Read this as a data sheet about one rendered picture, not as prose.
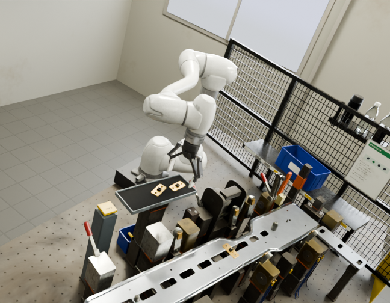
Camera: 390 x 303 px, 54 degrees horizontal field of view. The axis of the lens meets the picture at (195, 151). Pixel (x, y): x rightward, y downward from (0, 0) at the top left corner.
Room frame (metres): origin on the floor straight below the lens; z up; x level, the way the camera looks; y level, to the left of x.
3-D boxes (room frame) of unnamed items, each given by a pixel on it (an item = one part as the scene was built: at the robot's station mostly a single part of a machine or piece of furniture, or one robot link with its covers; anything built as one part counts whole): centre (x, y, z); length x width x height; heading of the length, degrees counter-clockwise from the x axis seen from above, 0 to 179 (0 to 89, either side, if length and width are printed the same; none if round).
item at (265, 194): (1.80, -0.46, 0.87); 0.10 x 0.07 x 0.35; 51
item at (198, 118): (1.44, 0.04, 1.56); 0.13 x 0.11 x 0.16; 108
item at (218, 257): (1.26, -0.26, 0.84); 0.12 x 0.05 x 0.29; 51
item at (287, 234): (1.30, -0.30, 1.00); 1.38 x 0.22 x 0.02; 141
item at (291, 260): (1.42, -0.62, 0.84); 0.10 x 0.05 x 0.29; 51
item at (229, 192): (1.53, -0.21, 0.95); 0.18 x 0.13 x 0.49; 141
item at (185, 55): (1.98, 0.18, 1.57); 0.18 x 0.14 x 0.13; 18
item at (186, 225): (1.31, -0.07, 0.89); 0.12 x 0.08 x 0.38; 51
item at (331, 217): (1.82, -0.87, 0.88); 0.08 x 0.08 x 0.36; 51
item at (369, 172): (2.06, -1.03, 1.30); 0.23 x 0.02 x 0.31; 51
